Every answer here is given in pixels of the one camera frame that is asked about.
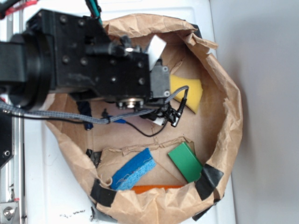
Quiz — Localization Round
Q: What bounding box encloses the dark blue twisted rope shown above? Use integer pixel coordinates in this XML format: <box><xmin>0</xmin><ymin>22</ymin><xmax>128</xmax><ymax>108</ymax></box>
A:
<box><xmin>76</xmin><ymin>100</ymin><xmax>93</xmax><ymax>131</ymax></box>

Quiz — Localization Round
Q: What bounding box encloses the metal corner bracket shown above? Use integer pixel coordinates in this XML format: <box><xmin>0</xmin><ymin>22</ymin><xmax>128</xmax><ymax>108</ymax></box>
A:
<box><xmin>0</xmin><ymin>202</ymin><xmax>19</xmax><ymax>224</ymax></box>

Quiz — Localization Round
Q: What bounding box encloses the thin black wire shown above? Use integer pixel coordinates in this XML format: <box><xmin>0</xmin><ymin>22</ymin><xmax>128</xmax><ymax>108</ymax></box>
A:
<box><xmin>0</xmin><ymin>88</ymin><xmax>189</xmax><ymax>138</ymax></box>

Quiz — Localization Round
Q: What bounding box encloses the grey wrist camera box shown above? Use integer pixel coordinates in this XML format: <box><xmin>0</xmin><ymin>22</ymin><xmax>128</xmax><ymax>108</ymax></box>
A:
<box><xmin>150</xmin><ymin>59</ymin><xmax>170</xmax><ymax>98</ymax></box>

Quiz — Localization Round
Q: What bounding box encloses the aluminium frame rail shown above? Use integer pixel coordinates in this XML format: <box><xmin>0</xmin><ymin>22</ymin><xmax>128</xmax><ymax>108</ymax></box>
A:
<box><xmin>0</xmin><ymin>0</ymin><xmax>25</xmax><ymax>224</ymax></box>

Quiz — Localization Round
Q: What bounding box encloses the white plastic tray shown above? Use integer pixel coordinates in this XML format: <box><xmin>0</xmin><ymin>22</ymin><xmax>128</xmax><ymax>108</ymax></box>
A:
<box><xmin>22</xmin><ymin>0</ymin><xmax>236</xmax><ymax>224</ymax></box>

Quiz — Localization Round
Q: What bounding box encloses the brown paper bag container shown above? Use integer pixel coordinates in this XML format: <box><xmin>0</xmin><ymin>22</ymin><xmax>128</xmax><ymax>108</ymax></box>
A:
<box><xmin>47</xmin><ymin>14</ymin><xmax>243</xmax><ymax>224</ymax></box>

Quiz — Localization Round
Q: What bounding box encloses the grey braided cable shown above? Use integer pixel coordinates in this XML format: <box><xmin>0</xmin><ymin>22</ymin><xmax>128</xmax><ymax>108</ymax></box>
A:
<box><xmin>0</xmin><ymin>85</ymin><xmax>189</xmax><ymax>125</ymax></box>

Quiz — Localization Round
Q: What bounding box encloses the orange flat object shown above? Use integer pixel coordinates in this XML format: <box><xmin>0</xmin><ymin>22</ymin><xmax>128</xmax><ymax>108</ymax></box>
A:
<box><xmin>131</xmin><ymin>185</ymin><xmax>183</xmax><ymax>194</ymax></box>

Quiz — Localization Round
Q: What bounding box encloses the yellow sponge piece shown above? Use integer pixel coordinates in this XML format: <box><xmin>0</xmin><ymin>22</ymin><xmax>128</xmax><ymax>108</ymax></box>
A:
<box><xmin>170</xmin><ymin>74</ymin><xmax>203</xmax><ymax>114</ymax></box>

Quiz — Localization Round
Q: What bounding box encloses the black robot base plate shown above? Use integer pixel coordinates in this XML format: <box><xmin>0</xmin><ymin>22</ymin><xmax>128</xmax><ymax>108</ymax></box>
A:
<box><xmin>0</xmin><ymin>109</ymin><xmax>14</xmax><ymax>169</ymax></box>

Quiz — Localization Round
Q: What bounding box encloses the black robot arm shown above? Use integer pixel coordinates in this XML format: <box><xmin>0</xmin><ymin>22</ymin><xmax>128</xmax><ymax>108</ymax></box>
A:
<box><xmin>0</xmin><ymin>10</ymin><xmax>170</xmax><ymax>110</ymax></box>

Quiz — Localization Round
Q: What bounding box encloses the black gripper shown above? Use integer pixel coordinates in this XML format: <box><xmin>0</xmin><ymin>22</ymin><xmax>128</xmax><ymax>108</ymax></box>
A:
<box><xmin>26</xmin><ymin>9</ymin><xmax>166</xmax><ymax>108</ymax></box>

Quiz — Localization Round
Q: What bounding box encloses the green rectangular block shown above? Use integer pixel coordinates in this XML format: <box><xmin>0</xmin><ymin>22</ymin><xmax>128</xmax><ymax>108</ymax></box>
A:
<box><xmin>168</xmin><ymin>142</ymin><xmax>203</xmax><ymax>183</ymax></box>

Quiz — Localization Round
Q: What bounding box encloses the blue sponge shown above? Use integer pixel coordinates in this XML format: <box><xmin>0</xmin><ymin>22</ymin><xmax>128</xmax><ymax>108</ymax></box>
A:
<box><xmin>110</xmin><ymin>148</ymin><xmax>156</xmax><ymax>191</ymax></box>

